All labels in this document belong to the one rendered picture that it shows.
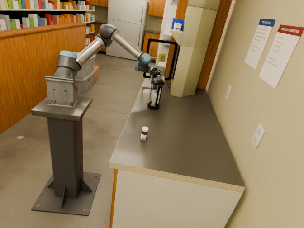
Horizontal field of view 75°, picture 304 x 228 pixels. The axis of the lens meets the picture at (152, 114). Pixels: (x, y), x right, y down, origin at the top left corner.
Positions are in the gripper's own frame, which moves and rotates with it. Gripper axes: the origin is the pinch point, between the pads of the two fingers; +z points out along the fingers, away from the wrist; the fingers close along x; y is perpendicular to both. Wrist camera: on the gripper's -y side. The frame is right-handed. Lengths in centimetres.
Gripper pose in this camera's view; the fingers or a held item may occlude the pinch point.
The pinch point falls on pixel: (157, 84)
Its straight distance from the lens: 153.5
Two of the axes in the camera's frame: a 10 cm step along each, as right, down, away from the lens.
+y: 1.6, -8.6, -4.8
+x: 9.8, 0.6, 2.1
